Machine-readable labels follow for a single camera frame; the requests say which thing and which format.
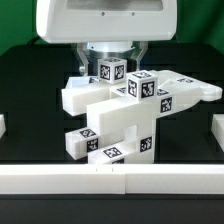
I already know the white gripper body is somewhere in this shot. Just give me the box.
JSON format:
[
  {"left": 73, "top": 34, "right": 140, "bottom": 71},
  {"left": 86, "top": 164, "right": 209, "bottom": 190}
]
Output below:
[{"left": 36, "top": 0, "right": 177, "bottom": 43}]

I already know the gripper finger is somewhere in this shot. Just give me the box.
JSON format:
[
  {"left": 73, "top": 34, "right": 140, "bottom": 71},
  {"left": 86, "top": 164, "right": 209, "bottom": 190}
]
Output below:
[
  {"left": 76, "top": 43, "right": 89, "bottom": 74},
  {"left": 130, "top": 41, "right": 148, "bottom": 71}
]

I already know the marker cube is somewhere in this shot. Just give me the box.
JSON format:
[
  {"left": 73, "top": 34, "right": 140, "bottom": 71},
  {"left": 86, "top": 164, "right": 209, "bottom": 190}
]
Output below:
[
  {"left": 126, "top": 70, "right": 158, "bottom": 101},
  {"left": 98, "top": 57, "right": 127, "bottom": 84}
]

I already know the white chair back frame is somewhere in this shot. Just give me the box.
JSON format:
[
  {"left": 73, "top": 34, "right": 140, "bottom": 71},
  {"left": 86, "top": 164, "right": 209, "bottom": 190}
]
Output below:
[{"left": 61, "top": 69, "right": 223, "bottom": 136}]

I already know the white chair seat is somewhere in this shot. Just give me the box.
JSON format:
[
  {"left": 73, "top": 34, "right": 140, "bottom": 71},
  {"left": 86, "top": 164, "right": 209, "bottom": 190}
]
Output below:
[{"left": 106, "top": 84, "right": 174, "bottom": 164}]

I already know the white part at right edge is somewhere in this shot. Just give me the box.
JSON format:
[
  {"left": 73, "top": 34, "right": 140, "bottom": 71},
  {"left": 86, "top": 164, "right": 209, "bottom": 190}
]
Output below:
[{"left": 211, "top": 114, "right": 224, "bottom": 152}]

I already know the white part at edge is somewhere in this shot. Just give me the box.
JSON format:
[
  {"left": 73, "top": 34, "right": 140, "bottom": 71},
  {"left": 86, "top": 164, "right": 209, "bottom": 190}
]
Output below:
[
  {"left": 211, "top": 114, "right": 224, "bottom": 152},
  {"left": 0, "top": 114, "right": 6, "bottom": 139}
]

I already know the white part at left edge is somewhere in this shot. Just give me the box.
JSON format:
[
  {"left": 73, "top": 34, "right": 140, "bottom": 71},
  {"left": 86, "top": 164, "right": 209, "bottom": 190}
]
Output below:
[{"left": 0, "top": 114, "right": 6, "bottom": 139}]

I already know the white front fence bar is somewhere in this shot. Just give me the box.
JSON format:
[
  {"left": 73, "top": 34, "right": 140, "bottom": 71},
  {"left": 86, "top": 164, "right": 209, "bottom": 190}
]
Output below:
[{"left": 0, "top": 164, "right": 224, "bottom": 194}]

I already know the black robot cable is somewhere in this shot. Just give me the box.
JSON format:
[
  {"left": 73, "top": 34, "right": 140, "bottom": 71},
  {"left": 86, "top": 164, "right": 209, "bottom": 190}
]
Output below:
[{"left": 26, "top": 36, "right": 43, "bottom": 46}]

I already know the white marker base plate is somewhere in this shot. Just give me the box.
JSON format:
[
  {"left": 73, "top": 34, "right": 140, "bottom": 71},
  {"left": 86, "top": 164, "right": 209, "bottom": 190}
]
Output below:
[{"left": 65, "top": 76, "right": 99, "bottom": 89}]

